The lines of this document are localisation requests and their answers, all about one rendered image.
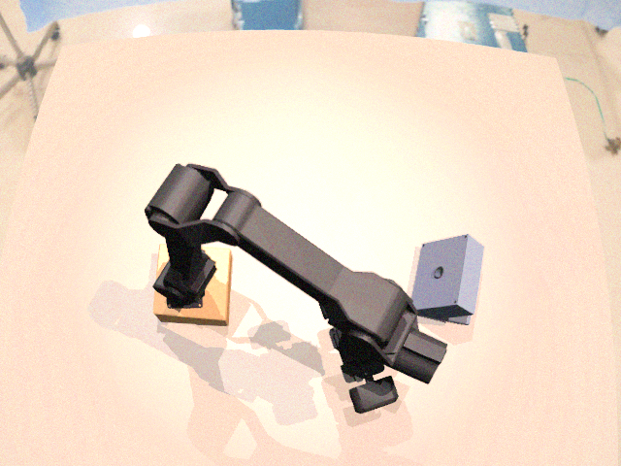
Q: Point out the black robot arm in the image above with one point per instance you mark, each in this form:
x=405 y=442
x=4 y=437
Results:
x=376 y=317

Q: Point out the dark grey sloped panel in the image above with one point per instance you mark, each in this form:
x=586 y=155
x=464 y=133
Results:
x=447 y=279

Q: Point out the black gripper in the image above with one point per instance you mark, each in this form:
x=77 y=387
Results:
x=372 y=394

